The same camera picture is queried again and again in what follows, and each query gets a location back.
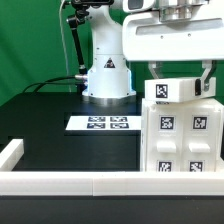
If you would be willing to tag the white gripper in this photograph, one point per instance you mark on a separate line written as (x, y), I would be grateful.
(175, 30)

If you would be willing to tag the white cabinet top block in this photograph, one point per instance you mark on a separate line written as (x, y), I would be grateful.
(176, 90)

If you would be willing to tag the white cabinet body box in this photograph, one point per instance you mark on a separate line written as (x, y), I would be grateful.
(149, 127)

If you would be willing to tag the white cabinet door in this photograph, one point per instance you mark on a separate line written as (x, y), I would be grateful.
(198, 153)
(166, 142)

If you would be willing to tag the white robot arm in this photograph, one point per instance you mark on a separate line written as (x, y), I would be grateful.
(109, 77)

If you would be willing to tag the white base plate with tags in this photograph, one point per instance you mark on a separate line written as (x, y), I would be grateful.
(107, 123)

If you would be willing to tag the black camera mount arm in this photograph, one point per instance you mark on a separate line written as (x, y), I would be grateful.
(81, 12)

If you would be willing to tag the white U-shaped fence frame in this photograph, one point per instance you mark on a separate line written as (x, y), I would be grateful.
(40, 183)

